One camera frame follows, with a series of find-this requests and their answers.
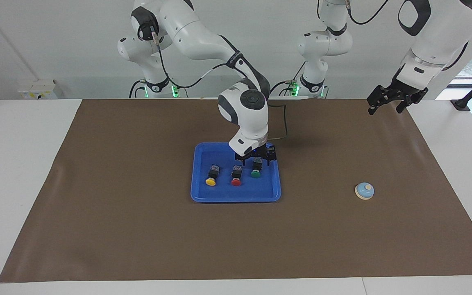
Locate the black right base cable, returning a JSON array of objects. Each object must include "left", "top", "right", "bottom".
[{"left": 129, "top": 79, "right": 146, "bottom": 99}]

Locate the brown table mat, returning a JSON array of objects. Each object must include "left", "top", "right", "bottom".
[{"left": 0, "top": 98, "right": 472, "bottom": 283}]

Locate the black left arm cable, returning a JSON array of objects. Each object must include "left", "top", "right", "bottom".
[{"left": 347, "top": 0, "right": 471, "bottom": 71}]

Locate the white wall socket box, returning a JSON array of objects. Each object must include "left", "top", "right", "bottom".
[{"left": 18, "top": 79, "right": 59, "bottom": 100}]

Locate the green push button switch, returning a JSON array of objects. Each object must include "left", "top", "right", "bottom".
[{"left": 250, "top": 157, "right": 264, "bottom": 179}]

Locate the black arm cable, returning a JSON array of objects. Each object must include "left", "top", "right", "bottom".
[
  {"left": 138, "top": 20, "right": 289, "bottom": 142},
  {"left": 347, "top": 0, "right": 471, "bottom": 71}
]

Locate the yellow push button switch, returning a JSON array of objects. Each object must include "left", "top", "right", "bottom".
[{"left": 205, "top": 164, "right": 220, "bottom": 187}]

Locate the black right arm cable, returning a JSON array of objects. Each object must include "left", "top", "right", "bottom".
[{"left": 138, "top": 20, "right": 289, "bottom": 142}]

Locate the black base cable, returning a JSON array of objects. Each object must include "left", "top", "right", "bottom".
[
  {"left": 268, "top": 61, "right": 306, "bottom": 98},
  {"left": 129, "top": 79, "right": 146, "bottom": 99}
]

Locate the blue plastic tray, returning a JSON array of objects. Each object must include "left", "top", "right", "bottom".
[{"left": 190, "top": 142, "right": 282, "bottom": 203}]

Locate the black left base cable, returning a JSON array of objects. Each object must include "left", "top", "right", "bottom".
[{"left": 268, "top": 61, "right": 306, "bottom": 98}]

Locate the light blue service bell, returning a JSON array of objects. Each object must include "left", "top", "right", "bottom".
[{"left": 354, "top": 182, "right": 375, "bottom": 201}]

